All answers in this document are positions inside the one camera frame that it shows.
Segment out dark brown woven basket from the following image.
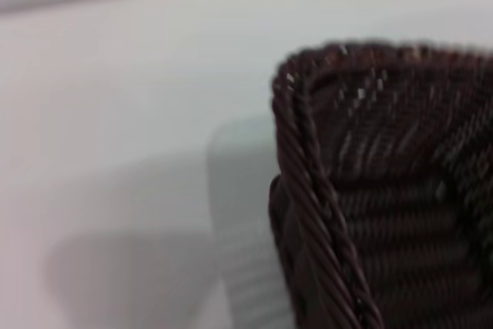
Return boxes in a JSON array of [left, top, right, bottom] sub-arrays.
[[268, 38, 493, 329]]

